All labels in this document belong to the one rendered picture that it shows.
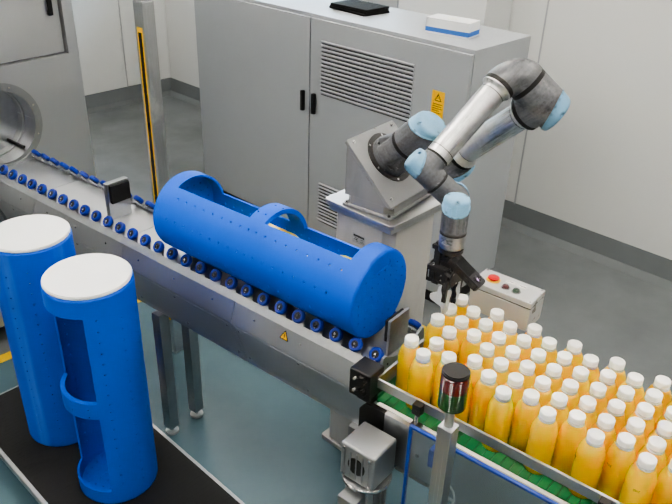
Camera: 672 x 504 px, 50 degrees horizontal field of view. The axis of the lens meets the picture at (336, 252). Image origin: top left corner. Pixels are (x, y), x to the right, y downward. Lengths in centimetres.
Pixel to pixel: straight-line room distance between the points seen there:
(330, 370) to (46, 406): 123
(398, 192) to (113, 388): 115
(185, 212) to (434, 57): 167
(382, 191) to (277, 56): 214
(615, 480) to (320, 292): 91
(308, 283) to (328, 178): 227
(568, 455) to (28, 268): 181
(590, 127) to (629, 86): 34
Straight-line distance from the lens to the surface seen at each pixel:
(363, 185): 246
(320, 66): 418
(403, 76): 377
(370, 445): 199
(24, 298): 272
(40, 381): 293
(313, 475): 309
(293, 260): 215
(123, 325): 240
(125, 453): 271
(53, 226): 276
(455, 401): 163
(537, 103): 216
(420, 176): 204
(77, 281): 239
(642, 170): 466
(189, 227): 244
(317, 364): 226
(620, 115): 464
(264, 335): 237
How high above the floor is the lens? 224
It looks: 29 degrees down
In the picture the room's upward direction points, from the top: 2 degrees clockwise
